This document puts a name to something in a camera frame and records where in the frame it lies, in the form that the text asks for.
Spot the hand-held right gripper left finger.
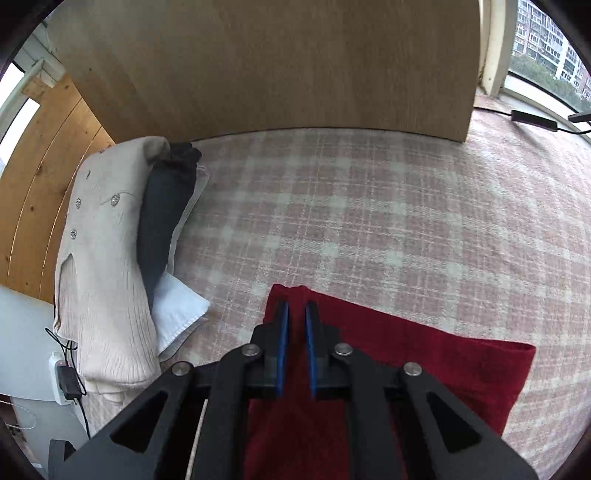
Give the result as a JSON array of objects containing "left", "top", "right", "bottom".
[{"left": 48, "top": 300, "right": 291, "bottom": 480}]

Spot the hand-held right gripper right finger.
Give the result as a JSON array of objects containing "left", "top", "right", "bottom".
[{"left": 304, "top": 300, "right": 550, "bottom": 480}]

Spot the red knit garment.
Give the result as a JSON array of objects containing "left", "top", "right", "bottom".
[{"left": 243, "top": 284, "right": 537, "bottom": 480}]

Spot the white folded garment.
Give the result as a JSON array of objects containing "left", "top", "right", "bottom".
[{"left": 151, "top": 164, "right": 212, "bottom": 363}]

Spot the pink plaid bed sheet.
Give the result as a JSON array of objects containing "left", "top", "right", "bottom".
[{"left": 81, "top": 108, "right": 591, "bottom": 480}]

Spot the dark folded garment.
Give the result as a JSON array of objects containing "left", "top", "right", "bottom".
[{"left": 137, "top": 141, "right": 202, "bottom": 312}]

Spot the cream buttoned knit cardigan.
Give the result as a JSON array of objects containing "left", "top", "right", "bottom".
[{"left": 53, "top": 136, "right": 171, "bottom": 406}]

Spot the white power strip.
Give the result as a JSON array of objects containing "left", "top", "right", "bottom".
[{"left": 48, "top": 352, "right": 77, "bottom": 407}]

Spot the wooden headboard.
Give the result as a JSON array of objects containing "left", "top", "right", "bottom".
[{"left": 46, "top": 0, "right": 483, "bottom": 144}]

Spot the black power adapter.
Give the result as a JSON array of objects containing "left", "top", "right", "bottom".
[{"left": 510, "top": 110, "right": 558, "bottom": 132}]

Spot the black plug with cable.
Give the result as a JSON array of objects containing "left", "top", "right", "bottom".
[{"left": 45, "top": 327, "right": 93, "bottom": 439}]

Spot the wooden plank wall panel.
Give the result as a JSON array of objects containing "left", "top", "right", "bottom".
[{"left": 0, "top": 73, "right": 116, "bottom": 305}]

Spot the black cable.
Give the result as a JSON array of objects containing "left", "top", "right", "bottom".
[{"left": 471, "top": 107, "right": 591, "bottom": 136}]

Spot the white window frame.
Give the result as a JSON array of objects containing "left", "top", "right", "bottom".
[{"left": 478, "top": 0, "right": 591, "bottom": 121}]

